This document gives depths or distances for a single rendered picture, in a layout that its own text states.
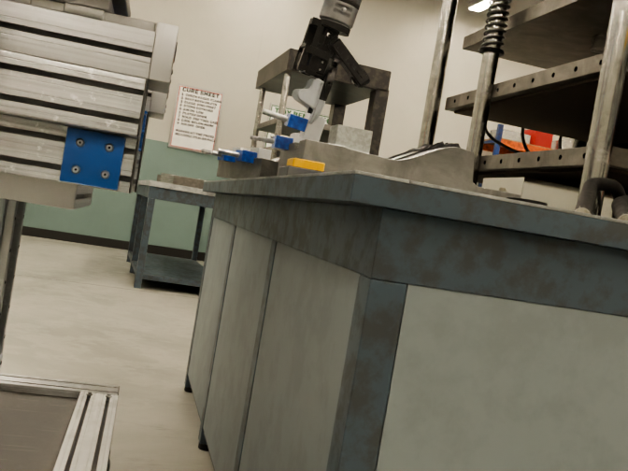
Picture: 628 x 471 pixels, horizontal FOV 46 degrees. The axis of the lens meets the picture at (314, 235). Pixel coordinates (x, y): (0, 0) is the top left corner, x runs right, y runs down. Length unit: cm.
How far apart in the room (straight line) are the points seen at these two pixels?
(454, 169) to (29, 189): 86
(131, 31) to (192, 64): 769
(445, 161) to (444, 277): 68
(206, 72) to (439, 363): 805
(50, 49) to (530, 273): 77
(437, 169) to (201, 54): 743
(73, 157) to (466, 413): 71
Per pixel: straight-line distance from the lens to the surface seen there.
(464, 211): 94
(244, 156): 183
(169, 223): 877
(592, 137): 196
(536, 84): 240
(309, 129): 158
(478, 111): 263
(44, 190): 133
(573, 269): 105
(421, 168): 159
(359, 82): 160
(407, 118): 952
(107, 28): 121
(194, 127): 879
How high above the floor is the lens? 74
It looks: 1 degrees down
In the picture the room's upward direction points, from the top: 10 degrees clockwise
